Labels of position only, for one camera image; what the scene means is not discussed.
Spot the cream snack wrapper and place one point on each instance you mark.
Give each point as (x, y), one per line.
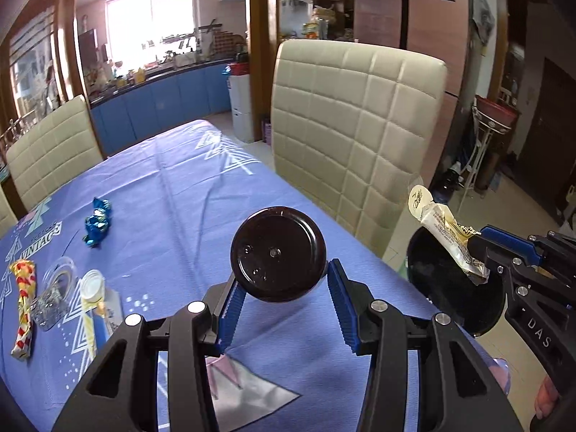
(453, 237)

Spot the black round lid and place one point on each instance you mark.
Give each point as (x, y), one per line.
(278, 254)

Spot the red basin on stand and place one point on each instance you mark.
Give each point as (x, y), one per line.
(502, 114)

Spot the person's hand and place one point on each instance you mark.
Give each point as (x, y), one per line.
(546, 399)

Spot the white yellow wrapper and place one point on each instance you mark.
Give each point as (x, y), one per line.
(102, 311)

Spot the blue kitchen cabinets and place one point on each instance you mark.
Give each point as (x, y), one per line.
(159, 104)

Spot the cream quilted leather chair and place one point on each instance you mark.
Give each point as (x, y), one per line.
(351, 125)

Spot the white metal plant stand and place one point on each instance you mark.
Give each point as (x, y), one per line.
(485, 128)

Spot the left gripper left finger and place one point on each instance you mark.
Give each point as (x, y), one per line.
(119, 391)

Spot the red yellow snack wrapper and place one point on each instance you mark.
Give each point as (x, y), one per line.
(25, 277)

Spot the dark blue water jug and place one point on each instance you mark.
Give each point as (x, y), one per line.
(446, 183)

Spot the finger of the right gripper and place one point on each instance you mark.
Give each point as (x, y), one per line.
(518, 246)
(492, 258)

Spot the dark wooden door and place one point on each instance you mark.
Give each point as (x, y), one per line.
(546, 165)

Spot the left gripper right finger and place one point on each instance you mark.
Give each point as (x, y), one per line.
(456, 389)

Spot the clear plastic cup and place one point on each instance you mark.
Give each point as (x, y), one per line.
(54, 302)

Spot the blue foil candy wrapper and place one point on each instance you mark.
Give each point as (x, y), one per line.
(98, 223)

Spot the black round trash bin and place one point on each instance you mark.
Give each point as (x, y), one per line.
(434, 273)

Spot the pink copper refrigerator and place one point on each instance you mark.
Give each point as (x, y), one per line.
(437, 28)

